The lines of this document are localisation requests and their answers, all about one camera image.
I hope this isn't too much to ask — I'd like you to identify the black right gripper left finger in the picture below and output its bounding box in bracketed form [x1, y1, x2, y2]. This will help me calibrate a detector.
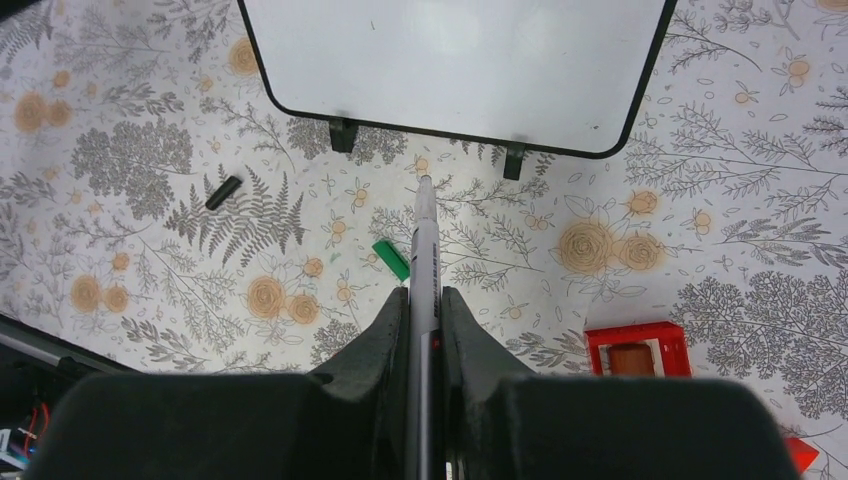
[24, 287, 408, 479]

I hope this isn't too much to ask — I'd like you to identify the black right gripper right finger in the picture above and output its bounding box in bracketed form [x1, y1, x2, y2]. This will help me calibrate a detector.
[441, 287, 798, 479]

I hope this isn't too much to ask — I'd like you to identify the black capped whiteboard marker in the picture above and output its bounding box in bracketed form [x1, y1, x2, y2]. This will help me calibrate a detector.
[405, 175, 445, 479]

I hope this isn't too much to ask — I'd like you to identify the black marker cap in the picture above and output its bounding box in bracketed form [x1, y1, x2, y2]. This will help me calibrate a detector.
[205, 176, 242, 211]

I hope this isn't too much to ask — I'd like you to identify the small black-framed whiteboard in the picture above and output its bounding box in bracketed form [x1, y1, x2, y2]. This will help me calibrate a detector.
[239, 1, 676, 180]

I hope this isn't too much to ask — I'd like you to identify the green capped marker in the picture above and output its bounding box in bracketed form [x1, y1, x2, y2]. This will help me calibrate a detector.
[372, 240, 410, 282]

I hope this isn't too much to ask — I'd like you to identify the red plastic box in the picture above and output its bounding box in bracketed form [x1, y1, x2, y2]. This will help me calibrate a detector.
[585, 321, 692, 378]

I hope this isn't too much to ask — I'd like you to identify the floral table mat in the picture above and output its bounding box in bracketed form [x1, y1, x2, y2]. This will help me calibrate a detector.
[1, 1, 847, 479]

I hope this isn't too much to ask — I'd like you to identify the red plastic triangle piece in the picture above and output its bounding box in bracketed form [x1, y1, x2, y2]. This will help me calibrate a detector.
[785, 437, 820, 474]

